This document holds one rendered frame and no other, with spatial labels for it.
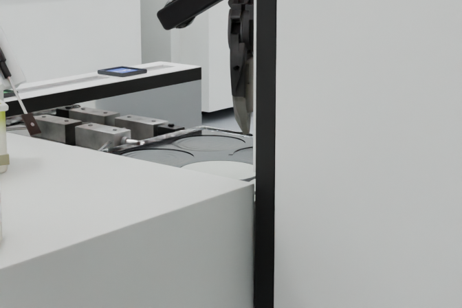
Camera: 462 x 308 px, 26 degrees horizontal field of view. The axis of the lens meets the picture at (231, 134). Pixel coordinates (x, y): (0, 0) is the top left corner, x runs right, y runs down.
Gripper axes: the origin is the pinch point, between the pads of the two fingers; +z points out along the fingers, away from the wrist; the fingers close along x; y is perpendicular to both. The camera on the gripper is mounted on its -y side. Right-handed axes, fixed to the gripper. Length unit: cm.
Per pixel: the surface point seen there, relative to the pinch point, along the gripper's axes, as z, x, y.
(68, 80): 1.3, 32.5, -31.3
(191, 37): 47, 459, -98
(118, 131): 6.4, 21.5, -20.5
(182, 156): 7.3, 12.1, -9.4
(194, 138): 7.3, 22.8, -10.0
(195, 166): 7.2, 6.7, -6.6
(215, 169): 7.2, 5.8, -3.9
